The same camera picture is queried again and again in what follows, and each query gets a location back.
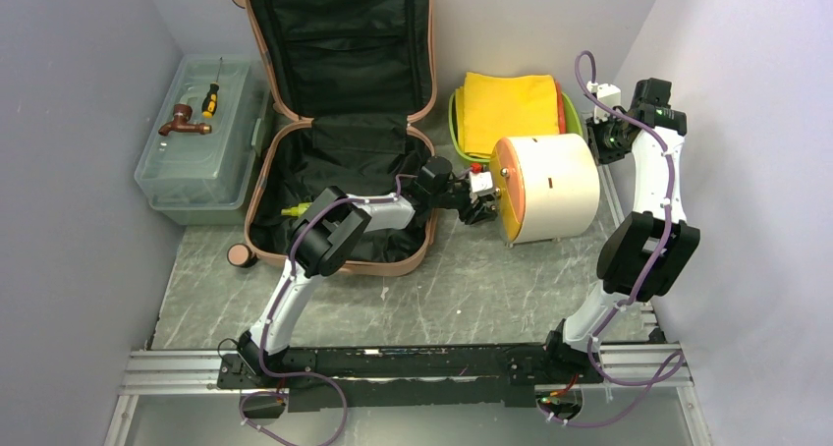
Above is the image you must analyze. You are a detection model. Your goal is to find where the green plastic tray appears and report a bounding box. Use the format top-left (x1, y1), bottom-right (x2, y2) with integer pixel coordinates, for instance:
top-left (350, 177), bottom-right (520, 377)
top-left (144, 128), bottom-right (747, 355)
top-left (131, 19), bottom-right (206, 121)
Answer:
top-left (448, 86), bottom-right (586, 164)

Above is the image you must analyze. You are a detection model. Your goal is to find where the red printed package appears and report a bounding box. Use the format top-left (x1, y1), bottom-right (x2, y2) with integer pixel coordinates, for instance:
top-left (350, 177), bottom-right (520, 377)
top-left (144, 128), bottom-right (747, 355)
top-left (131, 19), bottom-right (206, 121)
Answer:
top-left (553, 80), bottom-right (568, 135)

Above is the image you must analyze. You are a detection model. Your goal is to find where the cream appliance with orange rim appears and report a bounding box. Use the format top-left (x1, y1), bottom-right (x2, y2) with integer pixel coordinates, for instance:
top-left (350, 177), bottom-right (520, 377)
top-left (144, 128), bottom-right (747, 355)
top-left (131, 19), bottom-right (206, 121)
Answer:
top-left (489, 134), bottom-right (600, 246)

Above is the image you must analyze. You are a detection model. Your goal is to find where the yellow cloth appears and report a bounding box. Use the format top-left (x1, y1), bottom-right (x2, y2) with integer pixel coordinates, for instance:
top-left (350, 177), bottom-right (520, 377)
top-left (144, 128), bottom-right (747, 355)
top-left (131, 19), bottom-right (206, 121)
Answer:
top-left (457, 72), bottom-right (560, 156)

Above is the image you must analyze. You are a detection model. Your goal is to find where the green yellow bottle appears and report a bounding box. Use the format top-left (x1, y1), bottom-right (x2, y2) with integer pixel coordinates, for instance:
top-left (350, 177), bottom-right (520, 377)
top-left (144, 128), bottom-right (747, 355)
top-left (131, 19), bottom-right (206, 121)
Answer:
top-left (280, 202), bottom-right (311, 218)

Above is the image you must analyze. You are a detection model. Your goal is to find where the pink hard-shell suitcase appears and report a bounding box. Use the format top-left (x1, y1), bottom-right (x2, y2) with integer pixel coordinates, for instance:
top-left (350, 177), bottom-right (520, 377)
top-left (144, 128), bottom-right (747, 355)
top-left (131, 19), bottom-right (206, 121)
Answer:
top-left (243, 0), bottom-right (437, 266)

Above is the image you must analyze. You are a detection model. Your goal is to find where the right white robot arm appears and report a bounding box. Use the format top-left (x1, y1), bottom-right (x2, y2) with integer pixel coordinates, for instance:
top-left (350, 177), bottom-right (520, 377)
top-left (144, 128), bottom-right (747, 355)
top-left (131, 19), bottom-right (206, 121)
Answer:
top-left (541, 78), bottom-right (700, 382)

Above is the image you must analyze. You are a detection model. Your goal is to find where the translucent plastic toolbox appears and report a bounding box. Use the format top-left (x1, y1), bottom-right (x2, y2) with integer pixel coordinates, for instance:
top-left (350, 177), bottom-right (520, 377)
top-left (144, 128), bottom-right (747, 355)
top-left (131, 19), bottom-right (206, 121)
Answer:
top-left (134, 54), bottom-right (271, 226)

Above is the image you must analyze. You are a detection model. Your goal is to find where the yellow black screwdriver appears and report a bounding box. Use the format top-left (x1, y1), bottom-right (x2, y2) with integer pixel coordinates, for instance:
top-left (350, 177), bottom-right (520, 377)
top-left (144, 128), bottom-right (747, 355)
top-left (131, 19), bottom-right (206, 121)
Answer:
top-left (201, 57), bottom-right (224, 119)

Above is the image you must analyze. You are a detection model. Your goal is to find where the brown brass faucet valve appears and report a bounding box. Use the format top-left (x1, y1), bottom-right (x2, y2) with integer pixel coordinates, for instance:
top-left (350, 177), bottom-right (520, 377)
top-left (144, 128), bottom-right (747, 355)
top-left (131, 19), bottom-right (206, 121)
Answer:
top-left (158, 103), bottom-right (212, 137)

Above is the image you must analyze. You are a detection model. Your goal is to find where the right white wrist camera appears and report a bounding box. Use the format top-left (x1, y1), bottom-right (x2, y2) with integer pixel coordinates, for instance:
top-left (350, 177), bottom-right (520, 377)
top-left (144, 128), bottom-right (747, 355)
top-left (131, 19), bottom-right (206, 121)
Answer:
top-left (585, 81), bottom-right (622, 115)

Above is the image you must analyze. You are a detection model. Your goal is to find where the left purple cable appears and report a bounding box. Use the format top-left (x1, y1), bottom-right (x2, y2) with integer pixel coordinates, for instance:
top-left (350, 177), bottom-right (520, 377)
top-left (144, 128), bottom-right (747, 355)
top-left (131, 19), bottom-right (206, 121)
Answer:
top-left (238, 169), bottom-right (476, 446)

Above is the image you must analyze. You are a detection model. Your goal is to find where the purple cable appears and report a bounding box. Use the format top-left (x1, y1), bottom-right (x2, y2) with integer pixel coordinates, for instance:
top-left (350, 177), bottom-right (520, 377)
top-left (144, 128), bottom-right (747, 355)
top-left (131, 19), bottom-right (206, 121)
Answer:
top-left (537, 51), bottom-right (688, 430)
top-left (238, 169), bottom-right (476, 446)

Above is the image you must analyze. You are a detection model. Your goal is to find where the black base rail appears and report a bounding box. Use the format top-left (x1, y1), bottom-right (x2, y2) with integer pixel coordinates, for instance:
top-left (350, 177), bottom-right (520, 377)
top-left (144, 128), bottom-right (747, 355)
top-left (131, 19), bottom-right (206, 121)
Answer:
top-left (216, 343), bottom-right (602, 413)

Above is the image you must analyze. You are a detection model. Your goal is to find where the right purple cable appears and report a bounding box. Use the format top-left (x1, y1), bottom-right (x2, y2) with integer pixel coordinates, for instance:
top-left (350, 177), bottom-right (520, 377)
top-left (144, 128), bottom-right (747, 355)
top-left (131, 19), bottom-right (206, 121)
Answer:
top-left (537, 51), bottom-right (688, 430)

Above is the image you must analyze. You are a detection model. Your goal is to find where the aluminium frame profile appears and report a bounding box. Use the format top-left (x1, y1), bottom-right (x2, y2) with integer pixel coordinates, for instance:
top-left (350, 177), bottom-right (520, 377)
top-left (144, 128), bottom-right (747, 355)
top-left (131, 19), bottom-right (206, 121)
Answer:
top-left (105, 342), bottom-right (682, 445)

